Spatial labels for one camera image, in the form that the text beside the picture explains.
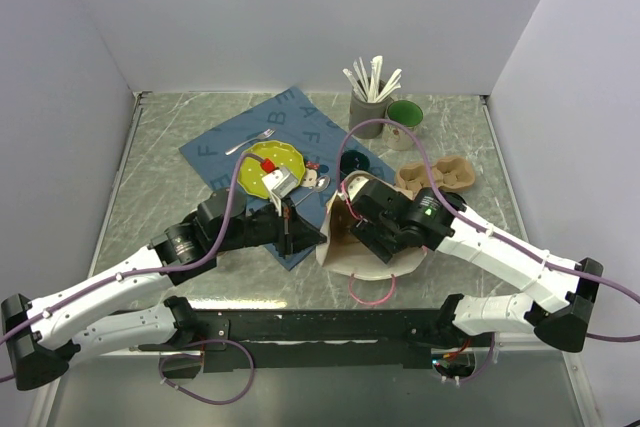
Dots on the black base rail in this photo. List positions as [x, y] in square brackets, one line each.
[324, 338]

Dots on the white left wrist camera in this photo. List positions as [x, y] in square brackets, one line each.
[279, 183]

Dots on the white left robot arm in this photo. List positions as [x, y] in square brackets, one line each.
[45, 336]

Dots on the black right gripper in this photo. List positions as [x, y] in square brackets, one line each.
[368, 233]

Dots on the silver fork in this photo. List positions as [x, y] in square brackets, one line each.
[261, 136]

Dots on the dark green mug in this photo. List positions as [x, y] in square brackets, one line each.
[351, 161]

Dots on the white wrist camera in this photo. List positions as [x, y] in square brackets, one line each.
[279, 183]
[354, 183]

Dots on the green inside ceramic mug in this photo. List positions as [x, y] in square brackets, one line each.
[407, 114]

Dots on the blue letter print cloth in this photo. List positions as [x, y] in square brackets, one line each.
[297, 122]

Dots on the white wrapped straws bundle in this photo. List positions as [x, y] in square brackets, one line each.
[368, 85]

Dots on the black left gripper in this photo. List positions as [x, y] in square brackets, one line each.
[298, 235]

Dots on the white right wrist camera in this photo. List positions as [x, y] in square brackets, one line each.
[354, 183]

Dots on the kraft paper cakes bag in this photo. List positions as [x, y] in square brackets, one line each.
[343, 254]

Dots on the yellow dotted plate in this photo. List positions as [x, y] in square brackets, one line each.
[279, 153]

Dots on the grey straw holder cup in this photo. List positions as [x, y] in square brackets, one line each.
[361, 111]

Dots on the silver cartoon handle spoon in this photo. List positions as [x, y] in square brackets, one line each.
[321, 184]

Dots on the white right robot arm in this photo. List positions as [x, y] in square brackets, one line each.
[554, 298]

